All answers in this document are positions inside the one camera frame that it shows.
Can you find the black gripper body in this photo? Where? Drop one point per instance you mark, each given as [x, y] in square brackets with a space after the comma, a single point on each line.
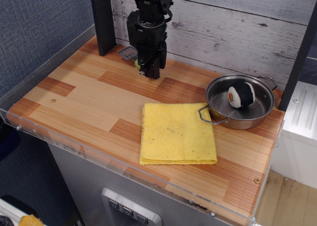
[147, 34]

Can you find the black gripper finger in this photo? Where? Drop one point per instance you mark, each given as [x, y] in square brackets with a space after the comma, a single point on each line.
[143, 68]
[152, 69]

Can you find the grey spatula with green handle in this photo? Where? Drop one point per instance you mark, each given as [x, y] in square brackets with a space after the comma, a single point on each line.
[130, 53]

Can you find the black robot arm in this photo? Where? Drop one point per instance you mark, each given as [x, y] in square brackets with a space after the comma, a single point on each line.
[156, 5]

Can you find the yellow folded cloth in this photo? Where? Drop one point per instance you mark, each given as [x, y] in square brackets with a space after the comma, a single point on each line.
[177, 134]

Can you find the plush sushi roll toy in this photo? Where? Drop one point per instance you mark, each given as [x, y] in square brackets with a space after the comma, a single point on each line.
[241, 95]

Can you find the stainless steel pan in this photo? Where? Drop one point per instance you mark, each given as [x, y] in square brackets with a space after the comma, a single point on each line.
[219, 111]

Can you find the silver toy fridge front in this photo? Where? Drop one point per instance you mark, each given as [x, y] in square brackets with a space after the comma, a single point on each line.
[109, 192]

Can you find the white toy appliance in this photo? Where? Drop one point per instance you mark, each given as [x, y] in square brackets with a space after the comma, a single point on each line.
[295, 155]

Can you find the yellow object at corner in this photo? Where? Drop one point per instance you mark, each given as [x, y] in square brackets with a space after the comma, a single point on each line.
[30, 220]

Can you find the dark grey vertical post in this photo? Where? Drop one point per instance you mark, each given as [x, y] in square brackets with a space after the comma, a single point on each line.
[104, 26]

